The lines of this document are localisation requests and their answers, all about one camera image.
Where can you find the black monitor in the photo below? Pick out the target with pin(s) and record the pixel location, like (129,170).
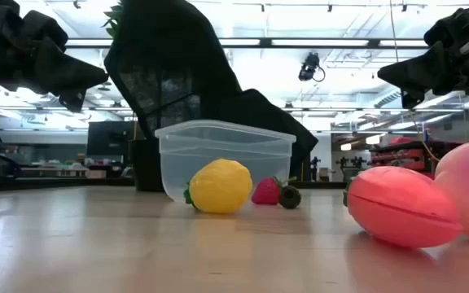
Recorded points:
(108,138)

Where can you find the yellow toy pineapple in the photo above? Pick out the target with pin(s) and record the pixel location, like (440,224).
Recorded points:
(220,187)

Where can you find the red toy strawberry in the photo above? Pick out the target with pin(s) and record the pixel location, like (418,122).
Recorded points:
(265,192)

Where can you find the green leafy plant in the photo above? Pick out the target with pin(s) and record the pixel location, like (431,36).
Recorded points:
(114,18)

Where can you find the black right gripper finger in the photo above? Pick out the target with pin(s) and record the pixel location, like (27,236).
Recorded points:
(417,75)
(409,99)

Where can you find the dark toy blackberry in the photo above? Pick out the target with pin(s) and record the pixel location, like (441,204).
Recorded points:
(290,197)

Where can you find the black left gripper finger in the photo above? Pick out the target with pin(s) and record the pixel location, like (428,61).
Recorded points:
(77,99)
(63,73)

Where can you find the orange toy carrot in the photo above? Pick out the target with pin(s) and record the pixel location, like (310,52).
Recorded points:
(397,207)

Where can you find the black aluminium frame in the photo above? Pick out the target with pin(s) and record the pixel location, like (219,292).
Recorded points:
(55,183)

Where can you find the clear plastic tupperware container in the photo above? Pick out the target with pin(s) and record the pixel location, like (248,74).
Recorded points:
(222,140)

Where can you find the black overhead camera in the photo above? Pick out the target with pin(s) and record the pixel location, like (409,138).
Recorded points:
(309,67)

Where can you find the red storage rack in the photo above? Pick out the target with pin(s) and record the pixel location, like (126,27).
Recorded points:
(401,156)

